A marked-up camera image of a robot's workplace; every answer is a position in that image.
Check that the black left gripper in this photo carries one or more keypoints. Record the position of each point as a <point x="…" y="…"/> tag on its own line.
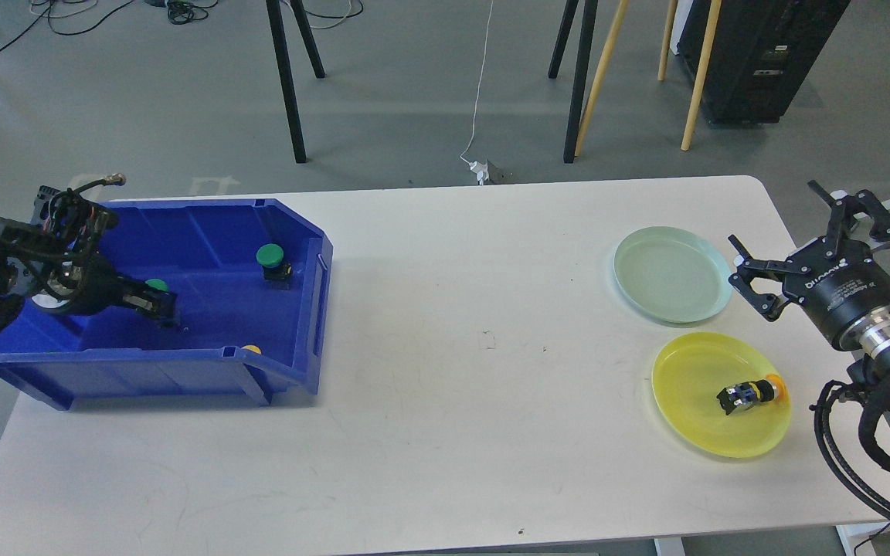
<point x="90" y="288"/>

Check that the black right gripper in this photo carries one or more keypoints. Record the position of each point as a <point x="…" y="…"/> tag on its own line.
<point x="850" y="297"/>

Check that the green push button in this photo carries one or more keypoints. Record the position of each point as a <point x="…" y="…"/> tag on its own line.
<point x="158" y="291"/>
<point x="276" y="270"/>

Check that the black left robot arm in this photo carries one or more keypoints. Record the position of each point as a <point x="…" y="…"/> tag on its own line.
<point x="55" y="260"/>

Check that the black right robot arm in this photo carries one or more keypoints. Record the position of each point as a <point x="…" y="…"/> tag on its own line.
<point x="759" y="282"/>

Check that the light green plate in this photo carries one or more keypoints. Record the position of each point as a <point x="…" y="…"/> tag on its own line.
<point x="671" y="275"/>

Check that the yellow plate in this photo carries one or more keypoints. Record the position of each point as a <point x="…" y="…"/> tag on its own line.
<point x="687" y="375"/>

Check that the blue plastic bin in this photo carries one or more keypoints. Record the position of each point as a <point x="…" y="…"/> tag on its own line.
<point x="205" y="250"/>

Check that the black tripod legs right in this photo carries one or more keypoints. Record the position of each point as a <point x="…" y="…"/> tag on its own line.
<point x="588" y="11"/>

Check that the black tripod left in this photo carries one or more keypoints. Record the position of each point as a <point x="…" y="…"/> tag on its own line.
<point x="284" y="70"/>

